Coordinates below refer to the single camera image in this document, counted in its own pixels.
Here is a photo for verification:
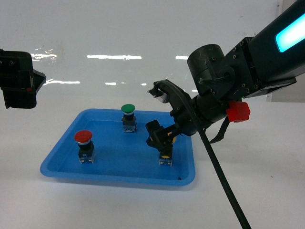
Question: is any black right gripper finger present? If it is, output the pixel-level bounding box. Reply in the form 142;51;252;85
157;128;176;157
145;120;164;152

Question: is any green mushroom push button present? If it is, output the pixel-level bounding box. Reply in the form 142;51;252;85
121;104;137;133

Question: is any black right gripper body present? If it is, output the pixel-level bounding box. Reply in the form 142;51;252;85
153;80;229;136

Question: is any red block on wrist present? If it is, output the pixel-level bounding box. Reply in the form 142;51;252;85
226;101;251;123

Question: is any red mushroom push button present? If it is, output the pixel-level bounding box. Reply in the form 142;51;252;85
74;130;95;164

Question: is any yellow mushroom push button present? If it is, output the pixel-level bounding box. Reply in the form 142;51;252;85
159;137;176;167

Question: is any blue plastic tray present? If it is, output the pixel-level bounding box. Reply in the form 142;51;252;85
40;109;195;186

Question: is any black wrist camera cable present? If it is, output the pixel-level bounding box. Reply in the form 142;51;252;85
157;81;252;229

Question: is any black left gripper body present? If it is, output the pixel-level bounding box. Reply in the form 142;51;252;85
0;49;46;109

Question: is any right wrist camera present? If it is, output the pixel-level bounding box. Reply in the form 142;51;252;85
147;87;169;104

